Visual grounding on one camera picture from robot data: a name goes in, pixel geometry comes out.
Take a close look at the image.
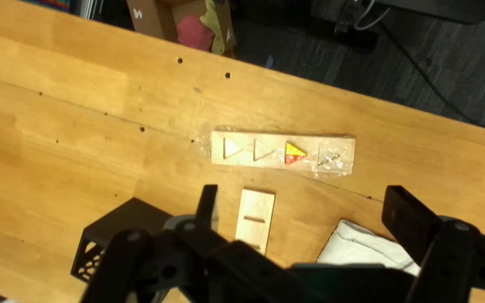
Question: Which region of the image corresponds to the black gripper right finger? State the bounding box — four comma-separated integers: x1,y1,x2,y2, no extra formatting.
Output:
380,184,485,303

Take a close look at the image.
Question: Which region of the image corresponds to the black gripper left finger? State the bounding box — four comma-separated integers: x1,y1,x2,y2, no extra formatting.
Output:
80,184,289,303

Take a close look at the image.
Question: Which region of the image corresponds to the white towel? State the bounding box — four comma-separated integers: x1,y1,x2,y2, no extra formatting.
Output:
314,219,424,278

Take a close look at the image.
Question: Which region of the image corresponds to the wooden slotted board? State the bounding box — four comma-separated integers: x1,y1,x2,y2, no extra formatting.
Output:
233,189,275,256

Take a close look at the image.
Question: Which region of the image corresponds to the wooden triangle puzzle board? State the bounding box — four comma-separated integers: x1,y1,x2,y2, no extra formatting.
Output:
210,130,356,181

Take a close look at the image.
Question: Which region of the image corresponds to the yellow red triangle piece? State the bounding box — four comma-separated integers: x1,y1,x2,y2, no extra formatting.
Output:
282,140,309,165

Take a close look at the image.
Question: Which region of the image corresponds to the brown cardboard box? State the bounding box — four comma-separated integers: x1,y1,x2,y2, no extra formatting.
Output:
124,0,237,58

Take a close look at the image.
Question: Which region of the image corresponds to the black floor cable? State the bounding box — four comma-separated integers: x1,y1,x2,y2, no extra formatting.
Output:
375,21,482,127

